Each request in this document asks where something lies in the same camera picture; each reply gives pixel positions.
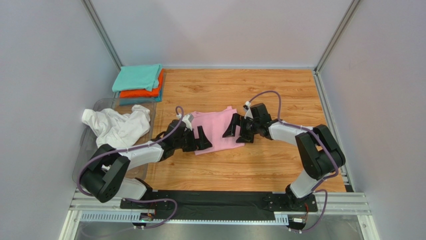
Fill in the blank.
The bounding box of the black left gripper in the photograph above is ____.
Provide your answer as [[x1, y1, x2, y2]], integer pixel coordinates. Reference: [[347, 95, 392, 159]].
[[174, 125, 212, 151]]

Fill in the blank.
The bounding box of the pink t-shirt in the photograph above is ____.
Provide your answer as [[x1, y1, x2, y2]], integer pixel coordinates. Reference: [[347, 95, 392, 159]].
[[191, 106, 245, 156]]

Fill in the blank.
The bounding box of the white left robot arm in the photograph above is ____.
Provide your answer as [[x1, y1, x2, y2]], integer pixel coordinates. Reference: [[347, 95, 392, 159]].
[[77, 120, 213, 203]]

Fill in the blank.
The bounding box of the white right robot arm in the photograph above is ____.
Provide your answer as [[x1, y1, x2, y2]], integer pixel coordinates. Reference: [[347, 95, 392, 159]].
[[222, 103, 346, 211]]

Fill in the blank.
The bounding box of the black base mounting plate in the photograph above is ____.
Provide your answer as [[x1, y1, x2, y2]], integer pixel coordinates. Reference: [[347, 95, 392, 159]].
[[120, 190, 318, 221]]

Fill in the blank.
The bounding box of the folded orange t-shirt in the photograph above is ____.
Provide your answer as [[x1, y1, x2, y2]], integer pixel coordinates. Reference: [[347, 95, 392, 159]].
[[119, 69, 165, 98]]

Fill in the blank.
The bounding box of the folded mint green t-shirt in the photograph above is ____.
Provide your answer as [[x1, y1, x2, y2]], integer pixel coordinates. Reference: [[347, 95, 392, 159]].
[[112, 64, 163, 93]]

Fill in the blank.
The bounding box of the folded teal t-shirt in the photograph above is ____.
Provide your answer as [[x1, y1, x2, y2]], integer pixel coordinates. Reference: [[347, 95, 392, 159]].
[[120, 89, 164, 105]]

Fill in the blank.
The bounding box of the white t-shirt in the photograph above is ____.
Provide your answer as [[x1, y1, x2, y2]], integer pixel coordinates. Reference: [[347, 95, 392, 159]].
[[81, 105, 151, 149]]

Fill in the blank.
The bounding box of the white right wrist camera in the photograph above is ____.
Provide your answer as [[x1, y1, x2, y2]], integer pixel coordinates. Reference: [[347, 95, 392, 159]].
[[243, 101, 253, 119]]

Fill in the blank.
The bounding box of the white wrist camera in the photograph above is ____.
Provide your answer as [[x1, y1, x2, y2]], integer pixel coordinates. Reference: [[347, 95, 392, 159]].
[[243, 101, 253, 119], [176, 113, 194, 131]]

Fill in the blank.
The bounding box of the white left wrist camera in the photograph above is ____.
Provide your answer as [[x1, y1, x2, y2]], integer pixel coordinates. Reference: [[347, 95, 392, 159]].
[[176, 113, 194, 131]]

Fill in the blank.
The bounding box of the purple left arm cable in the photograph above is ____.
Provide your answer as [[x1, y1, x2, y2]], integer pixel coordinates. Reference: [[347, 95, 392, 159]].
[[75, 105, 186, 231]]

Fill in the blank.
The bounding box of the right aluminium corner post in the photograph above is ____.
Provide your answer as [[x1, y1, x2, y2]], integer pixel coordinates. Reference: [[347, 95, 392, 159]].
[[313, 0, 362, 193]]

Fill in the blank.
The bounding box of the aluminium corner post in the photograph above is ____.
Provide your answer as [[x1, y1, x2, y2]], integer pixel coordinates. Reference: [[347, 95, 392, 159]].
[[313, 0, 362, 193], [81, 0, 123, 71]]

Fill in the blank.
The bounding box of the aluminium front frame rail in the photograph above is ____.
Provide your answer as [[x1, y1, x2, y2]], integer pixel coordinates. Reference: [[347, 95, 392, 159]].
[[60, 190, 379, 240]]

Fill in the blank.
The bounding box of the left aluminium corner post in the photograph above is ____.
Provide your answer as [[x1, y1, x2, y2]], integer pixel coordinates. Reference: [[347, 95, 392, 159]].
[[81, 0, 123, 71]]

